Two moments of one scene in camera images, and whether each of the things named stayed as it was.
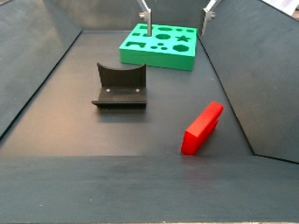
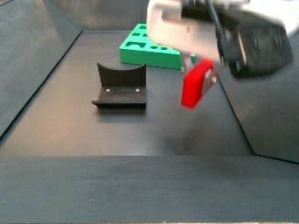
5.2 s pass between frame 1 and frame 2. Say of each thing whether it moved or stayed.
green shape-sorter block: stayed
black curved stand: stayed
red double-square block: moved
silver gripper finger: moved
